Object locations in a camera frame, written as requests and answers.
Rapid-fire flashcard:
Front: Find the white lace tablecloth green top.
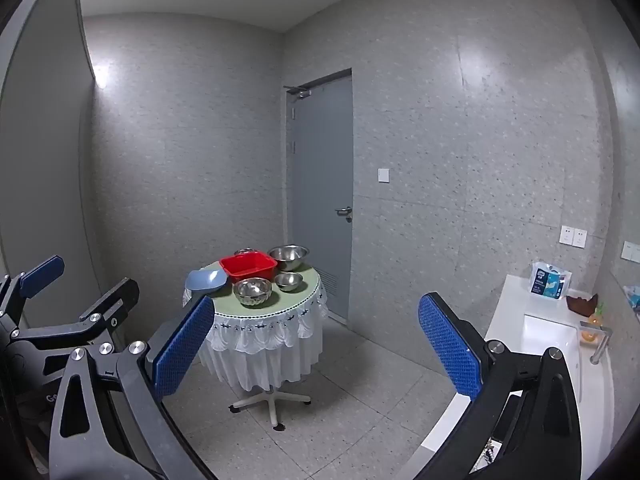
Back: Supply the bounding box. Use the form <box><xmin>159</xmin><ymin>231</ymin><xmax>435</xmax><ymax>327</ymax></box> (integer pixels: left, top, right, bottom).
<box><xmin>182</xmin><ymin>260</ymin><xmax>329</xmax><ymax>392</ymax></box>

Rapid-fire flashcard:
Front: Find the metal faucet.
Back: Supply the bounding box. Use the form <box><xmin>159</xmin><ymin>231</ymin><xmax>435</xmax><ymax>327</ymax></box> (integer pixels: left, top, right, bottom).
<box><xmin>579</xmin><ymin>320</ymin><xmax>614</xmax><ymax>365</ymax></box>

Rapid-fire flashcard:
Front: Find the wall mirror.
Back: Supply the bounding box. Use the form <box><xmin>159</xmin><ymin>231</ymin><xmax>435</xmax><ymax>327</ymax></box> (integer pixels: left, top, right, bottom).
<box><xmin>596</xmin><ymin>0</ymin><xmax>640</xmax><ymax>321</ymax></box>

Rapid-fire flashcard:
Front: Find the small orange ornament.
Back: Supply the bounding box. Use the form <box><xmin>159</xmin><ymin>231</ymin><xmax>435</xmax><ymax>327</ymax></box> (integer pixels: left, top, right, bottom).
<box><xmin>580</xmin><ymin>301</ymin><xmax>607</xmax><ymax>343</ymax></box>

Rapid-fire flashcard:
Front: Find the door vent grille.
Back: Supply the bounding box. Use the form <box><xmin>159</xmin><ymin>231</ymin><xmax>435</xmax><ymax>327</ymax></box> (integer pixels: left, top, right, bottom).
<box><xmin>315</xmin><ymin>267</ymin><xmax>350</xmax><ymax>309</ymax></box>

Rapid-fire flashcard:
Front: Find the fluted steel bowl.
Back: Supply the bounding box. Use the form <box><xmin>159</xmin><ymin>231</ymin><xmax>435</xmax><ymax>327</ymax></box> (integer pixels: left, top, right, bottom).
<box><xmin>233</xmin><ymin>277</ymin><xmax>273</xmax><ymax>308</ymax></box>

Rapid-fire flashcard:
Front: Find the red plastic basin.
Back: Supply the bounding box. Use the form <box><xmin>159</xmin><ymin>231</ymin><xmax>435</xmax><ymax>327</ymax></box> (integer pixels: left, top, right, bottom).
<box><xmin>219</xmin><ymin>253</ymin><xmax>278</xmax><ymax>285</ymax></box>

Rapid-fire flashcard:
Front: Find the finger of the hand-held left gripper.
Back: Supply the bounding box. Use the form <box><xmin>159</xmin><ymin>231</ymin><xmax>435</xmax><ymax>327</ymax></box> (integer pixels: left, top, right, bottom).
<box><xmin>0</xmin><ymin>255</ymin><xmax>66</xmax><ymax>332</ymax></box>
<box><xmin>10</xmin><ymin>277</ymin><xmax>141</xmax><ymax>348</ymax></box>

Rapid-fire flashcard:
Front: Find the blue white tissue packet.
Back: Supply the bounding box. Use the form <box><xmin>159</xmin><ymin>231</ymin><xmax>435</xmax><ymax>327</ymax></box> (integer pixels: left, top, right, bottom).
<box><xmin>529</xmin><ymin>261</ymin><xmax>572</xmax><ymax>301</ymax></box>

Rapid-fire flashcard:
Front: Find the grey door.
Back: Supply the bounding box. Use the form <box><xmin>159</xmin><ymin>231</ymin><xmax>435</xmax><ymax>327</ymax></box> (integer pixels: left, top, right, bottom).
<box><xmin>285</xmin><ymin>67</ymin><xmax>354</xmax><ymax>323</ymax></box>

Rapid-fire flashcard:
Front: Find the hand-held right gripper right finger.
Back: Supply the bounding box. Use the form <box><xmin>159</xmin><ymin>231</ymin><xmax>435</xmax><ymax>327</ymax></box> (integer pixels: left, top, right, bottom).
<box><xmin>417</xmin><ymin>292</ymin><xmax>584</xmax><ymax>480</ymax></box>

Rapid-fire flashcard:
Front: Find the large steel bowl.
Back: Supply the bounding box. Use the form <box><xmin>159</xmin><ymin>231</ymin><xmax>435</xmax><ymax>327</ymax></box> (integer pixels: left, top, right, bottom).
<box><xmin>267</xmin><ymin>245</ymin><xmax>310</xmax><ymax>272</ymax></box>

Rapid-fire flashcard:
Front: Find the white table base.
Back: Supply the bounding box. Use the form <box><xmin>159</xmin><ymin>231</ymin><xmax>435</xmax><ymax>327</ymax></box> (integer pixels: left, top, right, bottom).
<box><xmin>229</xmin><ymin>385</ymin><xmax>312</xmax><ymax>432</ymax></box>

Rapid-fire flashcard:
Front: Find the brown dish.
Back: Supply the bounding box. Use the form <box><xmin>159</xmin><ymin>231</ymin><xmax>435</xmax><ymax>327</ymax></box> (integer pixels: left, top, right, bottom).
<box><xmin>566</xmin><ymin>292</ymin><xmax>599</xmax><ymax>317</ymax></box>

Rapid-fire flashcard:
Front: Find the small steel bowl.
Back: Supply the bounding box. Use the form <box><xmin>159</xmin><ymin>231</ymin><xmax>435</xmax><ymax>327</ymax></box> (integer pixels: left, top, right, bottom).
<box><xmin>273</xmin><ymin>272</ymin><xmax>304</xmax><ymax>292</ymax></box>

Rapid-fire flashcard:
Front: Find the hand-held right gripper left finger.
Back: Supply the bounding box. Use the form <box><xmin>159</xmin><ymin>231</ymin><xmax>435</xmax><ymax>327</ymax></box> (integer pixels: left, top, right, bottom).
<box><xmin>48</xmin><ymin>294</ymin><xmax>217</xmax><ymax>480</ymax></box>

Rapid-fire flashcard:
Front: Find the white counter with sink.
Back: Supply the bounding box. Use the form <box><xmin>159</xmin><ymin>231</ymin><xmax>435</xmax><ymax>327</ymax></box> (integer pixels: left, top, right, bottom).
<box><xmin>410</xmin><ymin>274</ymin><xmax>617</xmax><ymax>480</ymax></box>

